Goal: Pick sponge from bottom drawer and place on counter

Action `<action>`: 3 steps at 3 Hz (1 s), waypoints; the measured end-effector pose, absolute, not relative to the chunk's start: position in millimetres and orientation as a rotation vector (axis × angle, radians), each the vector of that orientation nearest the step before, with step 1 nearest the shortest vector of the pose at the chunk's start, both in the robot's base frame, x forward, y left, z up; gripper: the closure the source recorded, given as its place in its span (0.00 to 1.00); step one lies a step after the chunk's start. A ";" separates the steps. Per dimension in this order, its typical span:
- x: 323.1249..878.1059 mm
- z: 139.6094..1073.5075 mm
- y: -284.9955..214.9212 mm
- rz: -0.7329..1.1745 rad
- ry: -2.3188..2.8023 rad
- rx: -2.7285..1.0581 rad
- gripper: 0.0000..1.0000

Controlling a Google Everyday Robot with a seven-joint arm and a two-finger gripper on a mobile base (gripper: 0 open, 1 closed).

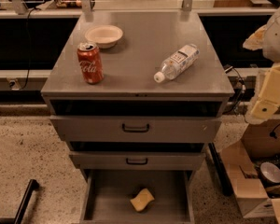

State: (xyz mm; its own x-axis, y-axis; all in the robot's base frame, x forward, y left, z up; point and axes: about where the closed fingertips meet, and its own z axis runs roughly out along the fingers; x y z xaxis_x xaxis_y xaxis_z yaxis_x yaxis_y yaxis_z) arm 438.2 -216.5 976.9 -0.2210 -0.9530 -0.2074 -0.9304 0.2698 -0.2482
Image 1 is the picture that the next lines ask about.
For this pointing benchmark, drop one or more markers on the black metal leg right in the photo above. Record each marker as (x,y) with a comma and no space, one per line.
(222,174)

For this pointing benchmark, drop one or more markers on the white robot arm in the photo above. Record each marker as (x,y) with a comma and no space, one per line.
(267,38)

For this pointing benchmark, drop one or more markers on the black metal leg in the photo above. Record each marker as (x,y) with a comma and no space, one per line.
(33,185)
(222,174)

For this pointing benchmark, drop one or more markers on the top grey drawer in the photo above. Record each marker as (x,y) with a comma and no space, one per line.
(135,129)

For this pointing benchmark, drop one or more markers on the white paper bowl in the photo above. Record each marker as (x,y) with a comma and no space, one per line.
(104,36)

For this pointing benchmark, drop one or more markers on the middle grey drawer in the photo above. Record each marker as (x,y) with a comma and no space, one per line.
(136,160)

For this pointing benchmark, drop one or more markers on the brown cardboard box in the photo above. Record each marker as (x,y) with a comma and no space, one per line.
(251,196)

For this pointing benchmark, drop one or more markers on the black metal leg left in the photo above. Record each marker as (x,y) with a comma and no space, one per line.
(33,185)

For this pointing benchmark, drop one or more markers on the clear plastic water bottle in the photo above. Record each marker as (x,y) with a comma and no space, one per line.
(177,63)

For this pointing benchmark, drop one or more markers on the grey metal drawer cabinet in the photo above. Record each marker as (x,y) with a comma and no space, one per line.
(128,88)

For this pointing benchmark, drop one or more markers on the red cola can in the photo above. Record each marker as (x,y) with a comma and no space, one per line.
(89,59)

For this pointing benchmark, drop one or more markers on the bottom grey open drawer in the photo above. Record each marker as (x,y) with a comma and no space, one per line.
(109,194)

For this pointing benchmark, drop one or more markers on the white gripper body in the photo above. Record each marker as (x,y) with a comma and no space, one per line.
(277,39)

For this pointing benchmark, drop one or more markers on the yellow sponge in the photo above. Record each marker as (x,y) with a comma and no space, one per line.
(142,200)

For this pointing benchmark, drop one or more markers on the grey bowl in box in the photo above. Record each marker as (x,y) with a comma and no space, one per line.
(270,172)

